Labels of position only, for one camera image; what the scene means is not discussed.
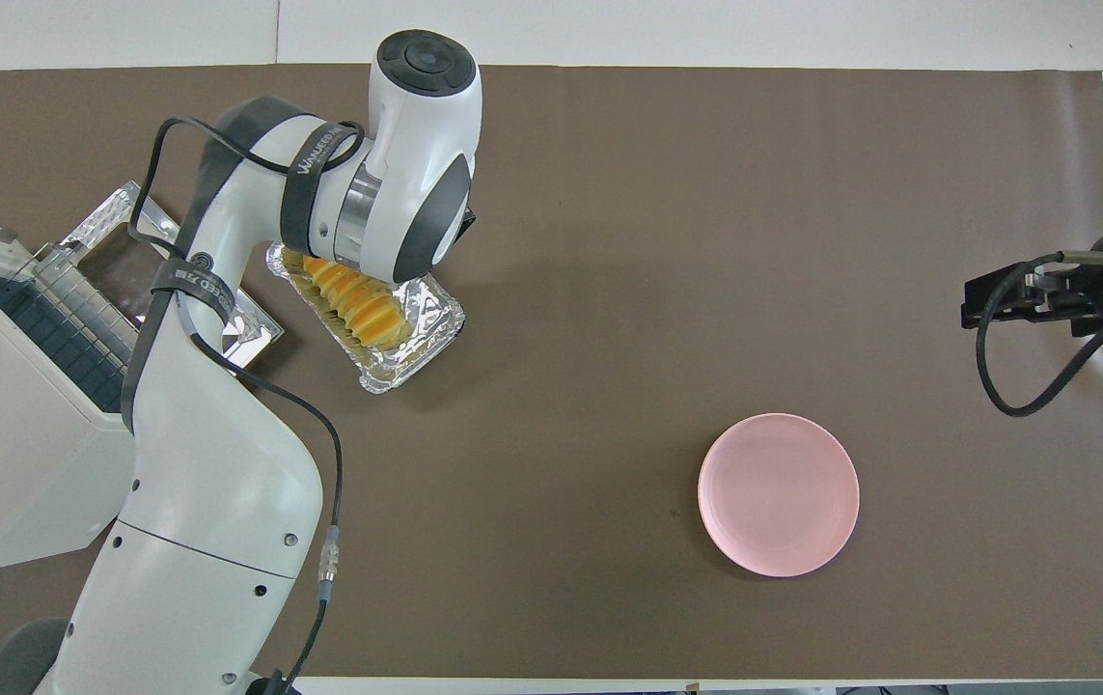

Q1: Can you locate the sliced yellow bread loaf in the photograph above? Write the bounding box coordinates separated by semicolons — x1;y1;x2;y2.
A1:
283;253;414;350

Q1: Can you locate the cream toaster oven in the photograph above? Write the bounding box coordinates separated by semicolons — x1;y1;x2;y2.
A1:
0;205;142;576

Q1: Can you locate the wire oven rack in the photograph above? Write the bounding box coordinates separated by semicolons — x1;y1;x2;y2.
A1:
0;256;142;411

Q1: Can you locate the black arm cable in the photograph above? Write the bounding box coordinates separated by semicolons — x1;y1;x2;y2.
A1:
122;116;364;695
976;253;1103;418

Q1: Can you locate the pink round plate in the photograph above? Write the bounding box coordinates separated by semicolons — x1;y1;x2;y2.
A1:
698;413;861;578

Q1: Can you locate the brown table mat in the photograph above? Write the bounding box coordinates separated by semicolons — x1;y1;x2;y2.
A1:
0;64;1103;680

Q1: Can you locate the aluminium foil tray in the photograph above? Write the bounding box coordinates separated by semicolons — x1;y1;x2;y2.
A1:
266;241;467;395

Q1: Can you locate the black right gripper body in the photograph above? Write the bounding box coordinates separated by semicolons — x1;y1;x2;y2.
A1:
1019;253;1103;321

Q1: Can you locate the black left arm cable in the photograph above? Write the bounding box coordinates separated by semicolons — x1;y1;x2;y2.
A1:
122;116;364;695

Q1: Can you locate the glass oven door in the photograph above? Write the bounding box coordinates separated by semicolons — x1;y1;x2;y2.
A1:
59;181;285;368

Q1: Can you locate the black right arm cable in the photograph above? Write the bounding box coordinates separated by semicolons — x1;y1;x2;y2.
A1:
976;253;1103;418

